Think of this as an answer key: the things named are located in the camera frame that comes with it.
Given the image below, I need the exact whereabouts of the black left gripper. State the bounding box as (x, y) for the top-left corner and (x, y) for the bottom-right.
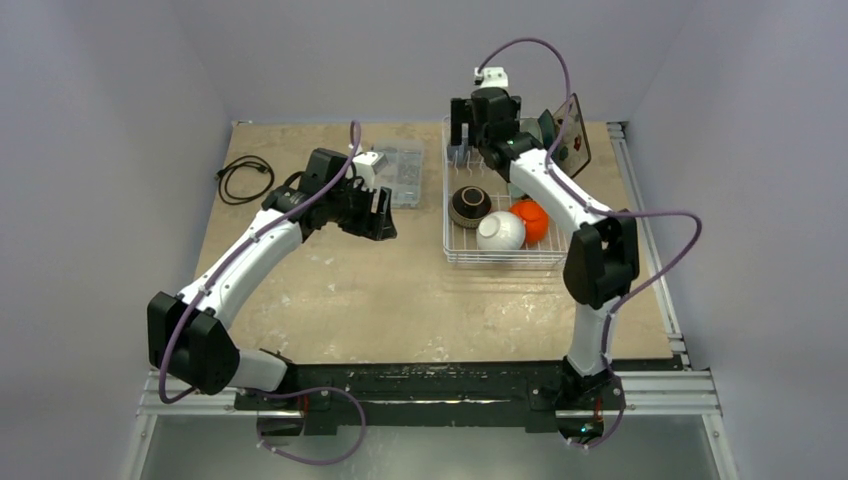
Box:
(326, 178), (395, 240)

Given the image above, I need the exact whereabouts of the grey printed mug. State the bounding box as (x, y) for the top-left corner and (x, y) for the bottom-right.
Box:
(445, 144), (470, 168)

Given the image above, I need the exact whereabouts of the brown rimmed beige bowl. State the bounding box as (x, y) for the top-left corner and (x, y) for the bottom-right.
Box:
(448, 185), (492, 230)

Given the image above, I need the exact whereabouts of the white bowl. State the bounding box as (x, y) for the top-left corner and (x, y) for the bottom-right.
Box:
(475, 211), (526, 251)

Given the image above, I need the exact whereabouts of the square floral plate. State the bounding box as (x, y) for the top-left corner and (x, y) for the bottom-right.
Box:
(553, 93), (592, 178)

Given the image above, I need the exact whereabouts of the orange bowl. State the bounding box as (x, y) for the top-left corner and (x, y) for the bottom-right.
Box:
(509, 200), (549, 247)

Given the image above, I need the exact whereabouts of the light green round plate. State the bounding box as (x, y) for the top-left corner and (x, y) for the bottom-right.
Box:
(520, 118), (543, 143)

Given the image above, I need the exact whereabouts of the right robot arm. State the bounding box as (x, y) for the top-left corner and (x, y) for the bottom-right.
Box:
(449, 86), (640, 407)

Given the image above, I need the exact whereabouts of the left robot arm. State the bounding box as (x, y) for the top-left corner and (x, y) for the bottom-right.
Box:
(147, 148), (397, 409)

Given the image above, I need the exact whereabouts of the clear plastic screw box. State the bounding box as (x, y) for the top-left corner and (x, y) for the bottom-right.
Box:
(372, 139), (425, 209)

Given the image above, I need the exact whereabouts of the white wire dish rack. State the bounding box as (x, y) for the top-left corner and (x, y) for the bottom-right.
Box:
(441, 116), (569, 269)

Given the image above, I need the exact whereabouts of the black coiled cable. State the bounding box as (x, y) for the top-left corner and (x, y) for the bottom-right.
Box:
(215, 154), (276, 207)

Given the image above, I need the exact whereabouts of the black table edge rail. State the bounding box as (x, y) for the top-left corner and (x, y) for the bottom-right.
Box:
(135, 360), (723, 439)

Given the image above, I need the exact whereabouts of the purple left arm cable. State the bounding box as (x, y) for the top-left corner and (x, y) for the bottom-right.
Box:
(157, 119), (367, 466)

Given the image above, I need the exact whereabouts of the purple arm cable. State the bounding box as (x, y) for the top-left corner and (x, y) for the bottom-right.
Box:
(157, 119), (367, 466)
(478, 37), (704, 452)

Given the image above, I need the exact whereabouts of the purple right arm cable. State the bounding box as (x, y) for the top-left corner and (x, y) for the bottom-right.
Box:
(478, 37), (704, 452)

